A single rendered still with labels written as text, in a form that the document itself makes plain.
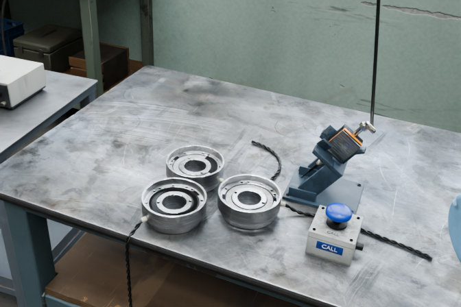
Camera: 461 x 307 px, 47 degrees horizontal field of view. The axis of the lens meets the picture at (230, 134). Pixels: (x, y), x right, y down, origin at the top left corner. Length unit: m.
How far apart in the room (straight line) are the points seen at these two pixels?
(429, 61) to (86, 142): 1.67
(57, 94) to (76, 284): 0.63
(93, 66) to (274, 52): 0.84
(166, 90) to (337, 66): 1.32
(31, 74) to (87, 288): 0.66
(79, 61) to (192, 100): 1.39
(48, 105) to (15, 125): 0.12
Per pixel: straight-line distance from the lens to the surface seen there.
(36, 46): 2.71
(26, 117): 1.47
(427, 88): 2.46
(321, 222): 0.83
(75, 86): 1.61
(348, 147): 0.89
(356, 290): 0.80
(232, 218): 0.85
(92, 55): 2.38
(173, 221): 0.82
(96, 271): 1.16
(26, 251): 1.09
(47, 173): 1.02
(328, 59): 2.48
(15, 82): 1.49
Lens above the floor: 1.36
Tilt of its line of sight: 30 degrees down
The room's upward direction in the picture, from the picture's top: 3 degrees clockwise
